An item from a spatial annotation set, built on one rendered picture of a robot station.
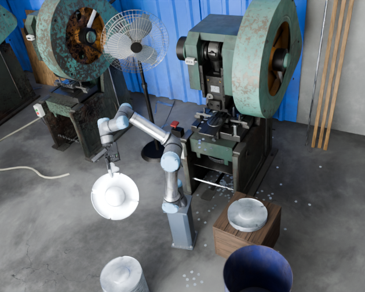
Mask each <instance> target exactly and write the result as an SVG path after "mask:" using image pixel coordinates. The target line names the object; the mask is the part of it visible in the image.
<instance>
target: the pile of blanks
mask: <svg viewBox="0 0 365 292"><path fill-rule="evenodd" d="M141 270H142V269H141ZM128 292H149V289H148V286H147V282H146V280H145V277H144V274H143V270H142V272H141V278H140V281H139V282H138V284H137V285H136V286H135V287H134V288H133V289H132V290H130V291H128Z"/></svg>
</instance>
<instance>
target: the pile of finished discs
mask: <svg viewBox="0 0 365 292"><path fill-rule="evenodd" d="M267 216H268V213H267V209H266V207H265V206H263V204H262V203H261V202H260V201H258V200H255V199H252V198H242V199H239V200H238V201H237V200H236V201H234V202H233V203H232V204H231V205H230V206H229V208H228V220H229V223H230V224H231V225H232V226H233V227H234V228H236V229H237V230H240V231H243V232H253V231H257V230H259V229H261V228H262V227H263V226H264V225H265V223H266V221H267Z"/></svg>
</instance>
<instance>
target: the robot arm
mask: <svg viewBox="0 0 365 292"><path fill-rule="evenodd" d="M129 122H130V123H131V124H133V125H135V126H136V127H138V128H139V129H141V130H142V131H144V132H146V133H147V134H149V135H150V136H152V137H153V138H155V139H157V140H158V141H160V142H161V144H162V145H163V146H164V147H165V150H164V152H163V156H162V158H161V166H162V167H163V169H164V171H165V192H164V193H163V204H162V209H163V210H164V211H165V212H167V213H176V212H177V211H180V210H182V209H184V208H186V206H187V204H188V201H187V198H186V197H185V195H184V191H183V184H182V182H181V180H180V179H178V171H179V169H180V167H181V155H182V152H183V146H182V144H181V142H180V141H179V139H178V138H177V137H176V136H174V135H173V134H171V133H170V132H166V131H164V130H163V129H161V128H159V127H158V126H157V125H155V124H153V123H152V122H150V121H149V120H147V119H145V118H144V117H142V116H141V115H139V114H138V113H136V112H134V111H133V110H132V106H131V105H130V104H128V103H123V104H122V105H121V106H120V107H119V110H118V112H117V113H116V115H115V117H114V119H111V120H110V119H109V118H101V119H99V120H98V129H99V132H100V138H101V143H102V145H103V147H106V148H104V149H103V150H102V151H100V152H99V153H98V154H97V155H96V156H94V157H93V158H92V161H93V162H95V163H96V162H98V161H99V159H100V158H102V157H103V156H105V161H106V164H107V168H108V172H109V175H110V177H111V178H113V177H112V173H115V172H117V171H119V168H118V167H116V166H115V165H114V163H113V162H117V161H119V160H121V159H120V156H119V151H118V147H117V142H114V138H113V135H112V132H115V131H117V130H120V129H124V128H126V127H128V125H129Z"/></svg>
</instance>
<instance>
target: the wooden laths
mask: <svg viewBox="0 0 365 292"><path fill-rule="evenodd" d="M328 1H329V0H326V4H325V9H324V17H323V25H322V33H321V37H320V45H319V53H318V58H317V65H316V73H315V81H314V86H313V93H312V101H311V109H310V114H309V122H308V130H307V134H306V142H305V146H307V144H308V136H309V128H310V124H311V116H312V108H313V101H314V96H315V89H316V81H317V73H318V69H319V61H320V54H321V49H322V41H323V34H324V26H325V21H326V14H327V6H328ZM353 3H354V0H350V1H349V7H348V14H347V17H346V24H345V30H344V36H343V40H342V46H341V53H340V59H339V63H338V69H337V76H336V80H335V86H334V93H333V99H332V103H331V109H330V115H329V119H328V125H327V131H326V138H325V142H324V148H323V150H327V146H328V142H329V136H330V130H331V124H332V120H333V114H334V108H335V102H336V98H337V92H338V86H339V82H340V76H341V70H342V63H343V60H344V54H345V48H346V42H347V38H348V32H349V26H350V22H351V15H352V9H353ZM337 5H338V0H334V3H333V11H332V15H331V22H330V29H329V34H328V41H327V48H326V55H325V60H324V67H323V75H322V82H321V86H320V93H319V101H318V105H317V113H316V120H315V127H314V131H313V139H312V146H311V147H312V148H314V147H315V142H316V136H317V129H318V124H319V118H320V110H321V106H322V99H323V92H324V85H325V81H326V74H327V67H328V63H329V56H330V49H331V42H332V38H333V31H334V24H335V17H336V12H337ZM345 5H346V0H342V3H341V10H340V16H339V21H338V27H337V34H336V38H335V45H334V51H333V58H332V62H331V70H330V76H329V80H328V87H327V94H326V100H325V105H324V111H323V118H322V125H321V129H320V136H319V142H318V146H317V147H318V148H321V146H322V139H323V133H324V127H325V123H326V116H327V110H328V106H329V99H330V93H331V86H332V82H333V76H334V69H335V63H336V59H337V52H338V46H339V42H340V35H341V28H342V22H343V18H344V11H345Z"/></svg>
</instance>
